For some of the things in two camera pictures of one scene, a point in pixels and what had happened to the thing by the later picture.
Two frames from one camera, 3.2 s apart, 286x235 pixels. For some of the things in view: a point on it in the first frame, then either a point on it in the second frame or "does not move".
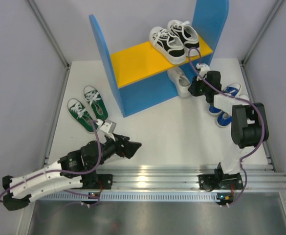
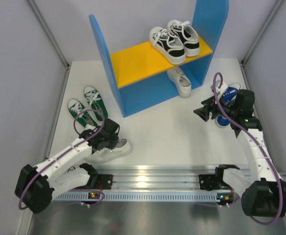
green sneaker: [80, 115] does not move
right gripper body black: [199, 88] -> [232, 110]
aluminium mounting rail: [260, 177] does not move
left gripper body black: [111, 147] -> [111, 141]
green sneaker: [97, 102] does not move
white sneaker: [181, 81] does not move
